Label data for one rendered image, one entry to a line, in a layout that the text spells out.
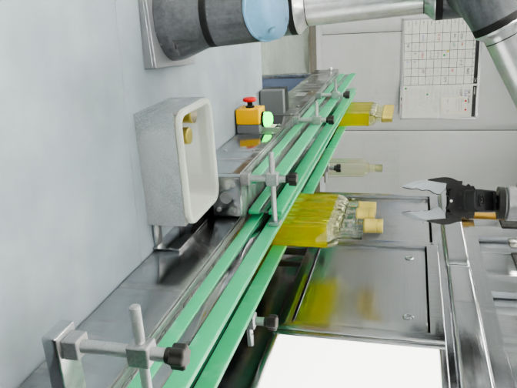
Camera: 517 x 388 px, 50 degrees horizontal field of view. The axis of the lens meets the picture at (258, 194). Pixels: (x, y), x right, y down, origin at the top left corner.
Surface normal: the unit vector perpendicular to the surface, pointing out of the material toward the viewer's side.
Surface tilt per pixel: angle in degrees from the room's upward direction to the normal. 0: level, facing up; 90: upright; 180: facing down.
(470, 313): 90
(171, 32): 71
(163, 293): 90
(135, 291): 90
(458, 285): 90
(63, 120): 0
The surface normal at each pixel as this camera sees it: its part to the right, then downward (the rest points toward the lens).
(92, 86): 0.96, 0.03
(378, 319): -0.06, -0.94
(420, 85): -0.26, 0.33
